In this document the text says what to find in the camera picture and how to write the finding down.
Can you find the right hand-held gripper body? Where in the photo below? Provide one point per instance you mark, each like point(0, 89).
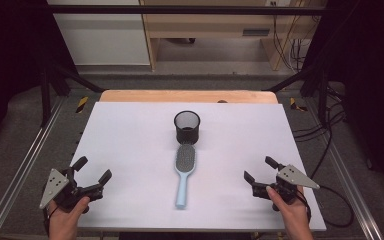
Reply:
point(293, 176)

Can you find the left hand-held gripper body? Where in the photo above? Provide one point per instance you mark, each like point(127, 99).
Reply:
point(55, 185)

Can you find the light blue hairbrush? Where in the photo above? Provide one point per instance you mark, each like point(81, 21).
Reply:
point(185, 163)

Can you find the black mesh cup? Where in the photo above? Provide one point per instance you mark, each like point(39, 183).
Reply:
point(187, 133)

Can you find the person's left hand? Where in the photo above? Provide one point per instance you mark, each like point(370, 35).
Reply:
point(65, 221)

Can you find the person's right hand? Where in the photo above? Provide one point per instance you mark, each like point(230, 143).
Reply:
point(291, 220)

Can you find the white cabinet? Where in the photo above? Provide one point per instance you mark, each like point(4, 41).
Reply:
point(103, 40)

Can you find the black curtain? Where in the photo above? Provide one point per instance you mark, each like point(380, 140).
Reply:
point(373, 66)
point(10, 50)

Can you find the light wooden desk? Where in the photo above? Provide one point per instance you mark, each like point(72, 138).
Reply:
point(213, 23)

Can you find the metal floor rail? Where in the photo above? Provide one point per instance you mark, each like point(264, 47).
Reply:
point(350, 186)
point(23, 166)

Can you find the black frame strut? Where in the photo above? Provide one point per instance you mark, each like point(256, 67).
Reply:
point(80, 80)
point(293, 78)

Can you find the black horizontal frame bar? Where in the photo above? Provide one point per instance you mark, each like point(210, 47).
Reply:
point(180, 10)

